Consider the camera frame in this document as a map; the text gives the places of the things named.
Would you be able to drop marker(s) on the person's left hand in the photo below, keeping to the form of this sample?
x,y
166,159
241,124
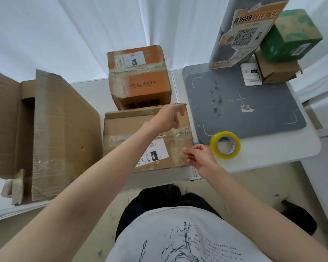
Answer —
x,y
164,120

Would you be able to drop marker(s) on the person's right hand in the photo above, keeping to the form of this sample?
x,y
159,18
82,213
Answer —
x,y
205,160

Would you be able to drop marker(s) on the person's left thumb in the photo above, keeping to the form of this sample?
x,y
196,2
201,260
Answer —
x,y
176,123

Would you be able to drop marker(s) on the person's right thumb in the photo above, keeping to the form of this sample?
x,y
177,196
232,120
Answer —
x,y
200,146

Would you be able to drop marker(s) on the person's right forearm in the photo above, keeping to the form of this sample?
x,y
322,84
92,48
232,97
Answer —
x,y
248,210

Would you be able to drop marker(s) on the person's left forearm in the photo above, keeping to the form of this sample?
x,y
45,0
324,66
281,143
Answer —
x,y
84,188

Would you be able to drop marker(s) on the yellow packing tape roll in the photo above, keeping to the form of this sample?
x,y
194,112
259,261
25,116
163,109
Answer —
x,y
214,150

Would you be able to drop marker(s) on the orange taped cardboard box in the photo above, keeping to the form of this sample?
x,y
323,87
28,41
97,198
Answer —
x,y
142,84

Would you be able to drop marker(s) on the brown taped cardboard box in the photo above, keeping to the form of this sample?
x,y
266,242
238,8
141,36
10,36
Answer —
x,y
123,128

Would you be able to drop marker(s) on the black trousers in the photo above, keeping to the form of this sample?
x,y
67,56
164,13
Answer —
x,y
164,197

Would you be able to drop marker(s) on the grey scale platform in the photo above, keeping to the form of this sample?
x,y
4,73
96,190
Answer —
x,y
262,117

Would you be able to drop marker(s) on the small white labelled packet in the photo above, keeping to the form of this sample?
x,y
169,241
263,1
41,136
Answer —
x,y
250,75

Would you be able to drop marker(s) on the white printed t-shirt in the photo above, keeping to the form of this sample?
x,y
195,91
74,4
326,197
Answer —
x,y
180,237

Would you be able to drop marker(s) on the small brown cardboard box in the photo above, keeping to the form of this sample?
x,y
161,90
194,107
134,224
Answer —
x,y
276,70

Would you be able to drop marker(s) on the large open cardboard box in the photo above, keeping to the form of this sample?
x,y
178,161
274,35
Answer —
x,y
62,128

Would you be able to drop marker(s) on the orange and white paper sign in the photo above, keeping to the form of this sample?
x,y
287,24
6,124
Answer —
x,y
248,32

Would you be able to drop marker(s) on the black shoe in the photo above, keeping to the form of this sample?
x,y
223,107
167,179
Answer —
x,y
300,216

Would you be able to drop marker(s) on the green cardboard box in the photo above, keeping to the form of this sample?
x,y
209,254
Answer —
x,y
287,38

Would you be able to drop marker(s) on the grey metal post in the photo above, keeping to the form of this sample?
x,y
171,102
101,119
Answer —
x,y
221,43

